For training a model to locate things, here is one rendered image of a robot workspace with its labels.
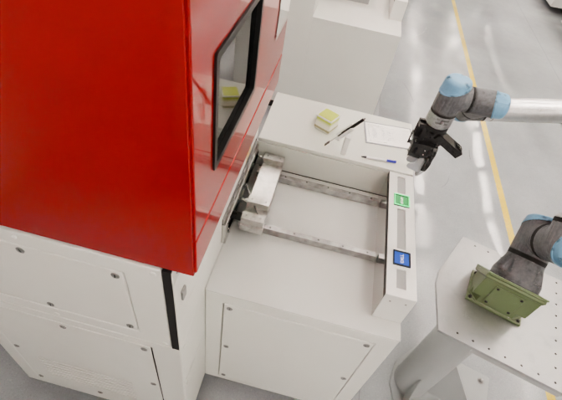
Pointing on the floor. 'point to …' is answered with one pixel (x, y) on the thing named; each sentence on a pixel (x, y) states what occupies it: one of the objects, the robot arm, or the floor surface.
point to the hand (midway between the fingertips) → (418, 172)
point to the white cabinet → (288, 350)
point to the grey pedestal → (436, 372)
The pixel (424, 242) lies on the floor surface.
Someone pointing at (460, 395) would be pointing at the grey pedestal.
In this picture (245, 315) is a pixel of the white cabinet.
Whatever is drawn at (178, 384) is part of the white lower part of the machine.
